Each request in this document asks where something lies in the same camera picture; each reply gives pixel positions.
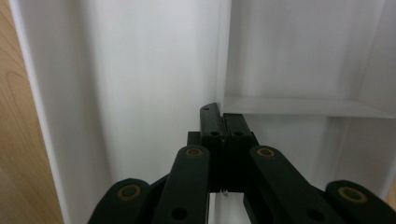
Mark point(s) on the white shelf unit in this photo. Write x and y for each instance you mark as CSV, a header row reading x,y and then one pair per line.
x,y
140,77

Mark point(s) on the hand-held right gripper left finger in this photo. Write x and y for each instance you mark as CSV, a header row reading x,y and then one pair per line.
x,y
213,149

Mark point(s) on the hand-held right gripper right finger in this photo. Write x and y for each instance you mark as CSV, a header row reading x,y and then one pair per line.
x,y
236,149

